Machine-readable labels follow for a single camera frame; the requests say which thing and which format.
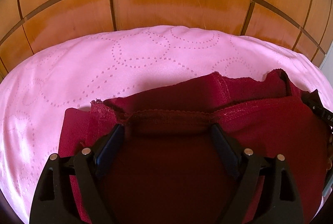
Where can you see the pink patterned bed sheet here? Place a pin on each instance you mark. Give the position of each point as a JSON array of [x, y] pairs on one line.
[[36, 93]]

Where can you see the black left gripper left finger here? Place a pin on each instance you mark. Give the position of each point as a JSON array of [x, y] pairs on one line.
[[54, 197]]

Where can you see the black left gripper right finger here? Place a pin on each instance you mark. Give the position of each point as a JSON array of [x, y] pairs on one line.
[[265, 190]]

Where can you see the dark red garment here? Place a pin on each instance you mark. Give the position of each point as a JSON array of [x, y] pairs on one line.
[[168, 170]]

